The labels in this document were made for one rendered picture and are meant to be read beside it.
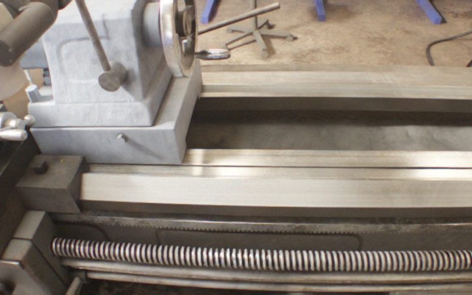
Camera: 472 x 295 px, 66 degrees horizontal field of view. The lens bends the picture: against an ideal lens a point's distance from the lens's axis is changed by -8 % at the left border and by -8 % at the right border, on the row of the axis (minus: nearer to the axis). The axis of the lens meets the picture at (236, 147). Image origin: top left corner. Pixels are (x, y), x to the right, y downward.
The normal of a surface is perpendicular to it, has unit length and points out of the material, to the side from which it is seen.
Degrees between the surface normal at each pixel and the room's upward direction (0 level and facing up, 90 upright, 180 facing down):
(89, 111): 62
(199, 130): 16
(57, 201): 90
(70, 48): 76
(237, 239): 90
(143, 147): 90
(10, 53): 90
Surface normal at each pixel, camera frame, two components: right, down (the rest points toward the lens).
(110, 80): -0.09, 0.67
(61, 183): -0.07, -0.74
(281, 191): -0.11, -0.21
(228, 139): 0.14, -0.63
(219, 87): -0.11, 0.01
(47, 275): 0.99, 0.01
